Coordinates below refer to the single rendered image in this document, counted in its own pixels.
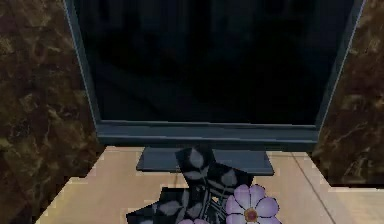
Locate dark grey television set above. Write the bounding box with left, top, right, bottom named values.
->
left=63, top=0, right=367, bottom=177

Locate light wooden stand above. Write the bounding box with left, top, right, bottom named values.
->
left=34, top=145, right=384, bottom=224

